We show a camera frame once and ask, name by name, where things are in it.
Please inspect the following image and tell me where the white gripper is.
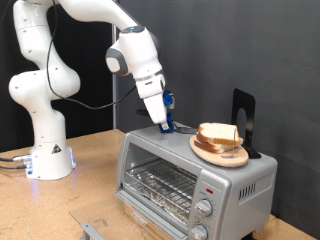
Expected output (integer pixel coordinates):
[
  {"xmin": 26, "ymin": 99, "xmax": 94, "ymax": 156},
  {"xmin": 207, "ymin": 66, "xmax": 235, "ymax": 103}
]
[{"xmin": 143, "ymin": 93, "xmax": 171, "ymax": 132}]

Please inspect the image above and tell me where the spatula with blue grip block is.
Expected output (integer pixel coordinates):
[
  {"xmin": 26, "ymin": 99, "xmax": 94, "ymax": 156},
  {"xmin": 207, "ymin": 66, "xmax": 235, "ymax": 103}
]
[{"xmin": 135, "ymin": 108, "xmax": 198, "ymax": 136}]

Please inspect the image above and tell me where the glass oven door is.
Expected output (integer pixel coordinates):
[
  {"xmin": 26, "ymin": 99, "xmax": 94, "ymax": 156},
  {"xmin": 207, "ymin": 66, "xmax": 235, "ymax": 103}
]
[{"xmin": 69, "ymin": 194, "xmax": 188, "ymax": 240}]

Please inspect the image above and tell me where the silver toaster oven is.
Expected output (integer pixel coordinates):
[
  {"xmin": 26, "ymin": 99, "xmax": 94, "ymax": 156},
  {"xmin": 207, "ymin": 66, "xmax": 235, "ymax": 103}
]
[{"xmin": 114, "ymin": 121, "xmax": 279, "ymax": 240}]

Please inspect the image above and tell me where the silver oven knob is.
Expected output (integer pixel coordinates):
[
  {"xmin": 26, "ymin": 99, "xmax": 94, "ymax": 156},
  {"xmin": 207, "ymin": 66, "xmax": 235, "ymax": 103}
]
[
  {"xmin": 189, "ymin": 223, "xmax": 209, "ymax": 240},
  {"xmin": 194, "ymin": 198, "xmax": 214, "ymax": 218}
]

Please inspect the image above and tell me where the vertical metal pole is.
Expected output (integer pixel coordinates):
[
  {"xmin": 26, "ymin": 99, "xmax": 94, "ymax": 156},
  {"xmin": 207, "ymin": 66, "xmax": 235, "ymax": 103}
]
[{"xmin": 111, "ymin": 23, "xmax": 119, "ymax": 130}]

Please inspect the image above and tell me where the round wooden board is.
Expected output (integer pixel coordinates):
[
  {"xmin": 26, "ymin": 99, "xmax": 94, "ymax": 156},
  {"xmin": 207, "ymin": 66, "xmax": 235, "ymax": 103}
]
[{"xmin": 189, "ymin": 134, "xmax": 250, "ymax": 169}]

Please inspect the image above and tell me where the aluminium foil crumb tray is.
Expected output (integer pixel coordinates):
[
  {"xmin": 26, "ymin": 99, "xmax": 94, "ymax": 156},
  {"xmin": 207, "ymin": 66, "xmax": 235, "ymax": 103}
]
[{"xmin": 128, "ymin": 179, "xmax": 192, "ymax": 224}]

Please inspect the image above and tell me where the black metal bookend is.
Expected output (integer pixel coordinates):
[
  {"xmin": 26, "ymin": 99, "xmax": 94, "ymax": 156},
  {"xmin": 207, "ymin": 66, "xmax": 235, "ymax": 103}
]
[{"xmin": 230, "ymin": 88, "xmax": 263, "ymax": 160}]

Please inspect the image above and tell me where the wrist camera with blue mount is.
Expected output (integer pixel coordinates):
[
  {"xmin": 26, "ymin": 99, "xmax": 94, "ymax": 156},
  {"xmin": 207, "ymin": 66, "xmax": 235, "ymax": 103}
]
[{"xmin": 162, "ymin": 89, "xmax": 176, "ymax": 111}]

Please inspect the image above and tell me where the wire oven rack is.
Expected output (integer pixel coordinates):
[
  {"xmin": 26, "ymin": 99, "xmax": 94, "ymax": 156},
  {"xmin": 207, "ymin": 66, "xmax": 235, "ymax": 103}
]
[{"xmin": 123, "ymin": 159, "xmax": 198, "ymax": 218}]

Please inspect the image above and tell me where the black camera cable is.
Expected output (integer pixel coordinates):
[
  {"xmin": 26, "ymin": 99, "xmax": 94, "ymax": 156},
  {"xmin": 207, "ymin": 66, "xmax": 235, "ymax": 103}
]
[{"xmin": 45, "ymin": 0, "xmax": 138, "ymax": 111}]

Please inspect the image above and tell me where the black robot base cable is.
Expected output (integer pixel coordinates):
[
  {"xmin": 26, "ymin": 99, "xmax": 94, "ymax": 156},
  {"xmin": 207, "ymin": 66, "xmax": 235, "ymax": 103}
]
[
  {"xmin": 0, "ymin": 155, "xmax": 32, "ymax": 163},
  {"xmin": 0, "ymin": 164, "xmax": 28, "ymax": 171}
]

